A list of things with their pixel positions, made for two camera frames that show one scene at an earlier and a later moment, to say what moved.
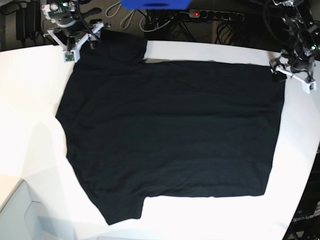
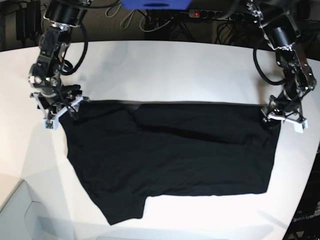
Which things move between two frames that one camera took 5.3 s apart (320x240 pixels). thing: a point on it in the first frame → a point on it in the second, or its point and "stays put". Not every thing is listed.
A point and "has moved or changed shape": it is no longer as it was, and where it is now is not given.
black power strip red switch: x=206 y=14 stays put
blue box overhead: x=156 y=4 stays put
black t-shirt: x=135 y=129 has moved or changed shape
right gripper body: x=299 y=60 → x=284 y=104
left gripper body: x=76 y=29 → x=56 y=97
